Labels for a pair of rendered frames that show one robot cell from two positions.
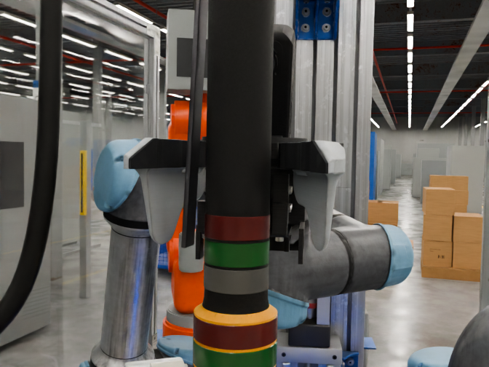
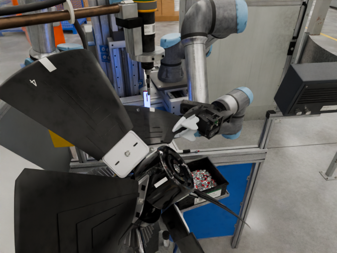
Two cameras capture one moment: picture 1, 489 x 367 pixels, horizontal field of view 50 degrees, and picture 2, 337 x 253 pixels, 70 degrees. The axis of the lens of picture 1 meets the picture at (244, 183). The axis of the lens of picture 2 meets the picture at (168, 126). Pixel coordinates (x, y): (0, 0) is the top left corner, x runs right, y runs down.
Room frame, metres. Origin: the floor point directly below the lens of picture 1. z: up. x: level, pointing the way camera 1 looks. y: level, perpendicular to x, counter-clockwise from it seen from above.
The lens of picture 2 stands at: (-0.18, 0.16, 1.60)
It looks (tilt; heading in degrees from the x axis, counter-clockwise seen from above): 35 degrees down; 336
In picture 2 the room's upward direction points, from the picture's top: straight up
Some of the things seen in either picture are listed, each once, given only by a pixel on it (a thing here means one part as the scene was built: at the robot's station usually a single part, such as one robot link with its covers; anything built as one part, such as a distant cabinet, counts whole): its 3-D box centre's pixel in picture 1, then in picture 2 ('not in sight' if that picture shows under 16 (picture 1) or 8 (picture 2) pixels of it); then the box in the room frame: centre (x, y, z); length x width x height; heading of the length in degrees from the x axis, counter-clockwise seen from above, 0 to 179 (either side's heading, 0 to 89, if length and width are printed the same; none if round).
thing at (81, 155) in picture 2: not in sight; (80, 150); (0.70, 0.18, 0.92); 0.03 x 0.03 x 0.12; 73
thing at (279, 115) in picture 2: not in sight; (293, 113); (0.42, -0.71, 1.04); 0.24 x 0.03 x 0.03; 73
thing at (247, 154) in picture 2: not in sight; (171, 160); (0.58, -0.20, 0.82); 0.90 x 0.04 x 0.08; 73
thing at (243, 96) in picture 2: not in sight; (236, 100); (0.42, -0.38, 1.17); 0.11 x 0.08 x 0.09; 110
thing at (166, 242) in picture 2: not in sight; (166, 240); (0.15, 0.02, 0.99); 0.02 x 0.02 x 0.06
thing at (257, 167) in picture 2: not in sight; (244, 209); (0.45, -0.61, 0.39); 0.04 x 0.04 x 0.78; 73
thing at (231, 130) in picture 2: not in sight; (228, 123); (0.43, -0.36, 1.08); 0.11 x 0.08 x 0.11; 76
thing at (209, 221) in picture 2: not in sight; (171, 210); (0.58, -0.20, 0.45); 0.82 x 0.02 x 0.66; 73
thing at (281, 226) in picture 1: (257, 190); not in sight; (0.39, -0.01, 1.62); 0.12 x 0.08 x 0.09; 173
